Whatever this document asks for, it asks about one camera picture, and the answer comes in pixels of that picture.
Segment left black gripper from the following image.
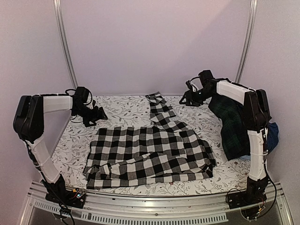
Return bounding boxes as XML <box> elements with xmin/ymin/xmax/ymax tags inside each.
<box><xmin>72</xmin><ymin>105</ymin><xmax>108</xmax><ymax>127</ymax></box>

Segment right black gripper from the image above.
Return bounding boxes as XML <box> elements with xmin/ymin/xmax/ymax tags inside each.
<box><xmin>180</xmin><ymin>87</ymin><xmax>215</xmax><ymax>107</ymax></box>

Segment black white checkered shirt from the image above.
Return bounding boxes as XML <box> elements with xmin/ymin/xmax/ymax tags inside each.
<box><xmin>83</xmin><ymin>93</ymin><xmax>217</xmax><ymax>189</ymax></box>

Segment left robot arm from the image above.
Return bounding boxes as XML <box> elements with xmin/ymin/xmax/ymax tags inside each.
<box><xmin>13</xmin><ymin>86</ymin><xmax>108</xmax><ymax>203</ymax></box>

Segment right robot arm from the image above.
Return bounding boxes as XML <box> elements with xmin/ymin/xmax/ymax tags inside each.
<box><xmin>179</xmin><ymin>70</ymin><xmax>271</xmax><ymax>204</ymax></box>

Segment floral patterned table mat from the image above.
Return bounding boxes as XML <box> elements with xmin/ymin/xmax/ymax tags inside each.
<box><xmin>52</xmin><ymin>96</ymin><xmax>250</xmax><ymax>196</ymax></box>

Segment dark green plaid garment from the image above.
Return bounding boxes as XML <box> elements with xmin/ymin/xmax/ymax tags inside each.
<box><xmin>208</xmin><ymin>94</ymin><xmax>250</xmax><ymax>160</ymax></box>

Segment light blue garment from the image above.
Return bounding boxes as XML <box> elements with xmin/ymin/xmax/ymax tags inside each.
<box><xmin>239</xmin><ymin>155</ymin><xmax>251</xmax><ymax>161</ymax></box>

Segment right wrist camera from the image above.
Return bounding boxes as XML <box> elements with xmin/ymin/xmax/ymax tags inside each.
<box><xmin>186</xmin><ymin>80</ymin><xmax>198</xmax><ymax>92</ymax></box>

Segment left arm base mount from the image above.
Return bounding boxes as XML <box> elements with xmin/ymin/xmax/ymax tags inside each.
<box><xmin>45</xmin><ymin>189</ymin><xmax>86</xmax><ymax>209</ymax></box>

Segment right aluminium frame post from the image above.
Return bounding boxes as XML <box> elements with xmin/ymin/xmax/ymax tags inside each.
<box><xmin>235</xmin><ymin>0</ymin><xmax>258</xmax><ymax>83</ymax></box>

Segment aluminium frame post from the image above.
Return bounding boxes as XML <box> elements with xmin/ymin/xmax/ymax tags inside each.
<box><xmin>235</xmin><ymin>0</ymin><xmax>258</xmax><ymax>83</ymax></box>
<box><xmin>53</xmin><ymin>0</ymin><xmax>78</xmax><ymax>89</ymax></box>

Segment front aluminium rail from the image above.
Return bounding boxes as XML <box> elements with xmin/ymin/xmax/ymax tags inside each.
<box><xmin>20</xmin><ymin>182</ymin><xmax>294</xmax><ymax>225</ymax></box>

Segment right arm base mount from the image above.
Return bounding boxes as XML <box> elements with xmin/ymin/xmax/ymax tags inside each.
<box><xmin>225</xmin><ymin>188</ymin><xmax>267</xmax><ymax>209</ymax></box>

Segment left aluminium frame post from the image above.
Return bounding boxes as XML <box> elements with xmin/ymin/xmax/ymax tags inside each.
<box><xmin>53</xmin><ymin>0</ymin><xmax>78</xmax><ymax>89</ymax></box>

